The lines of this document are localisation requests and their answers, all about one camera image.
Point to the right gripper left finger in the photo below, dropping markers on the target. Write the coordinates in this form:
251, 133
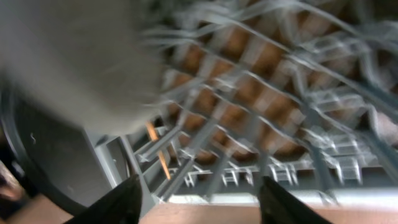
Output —
121, 205

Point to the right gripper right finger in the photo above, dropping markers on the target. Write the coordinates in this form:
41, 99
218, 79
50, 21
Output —
278, 206

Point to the grey plate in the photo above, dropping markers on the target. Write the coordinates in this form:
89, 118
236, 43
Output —
83, 61

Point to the grey dishwasher rack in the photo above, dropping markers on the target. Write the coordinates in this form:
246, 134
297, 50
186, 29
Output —
304, 92

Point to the round black serving tray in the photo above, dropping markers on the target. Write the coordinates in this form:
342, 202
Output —
57, 158

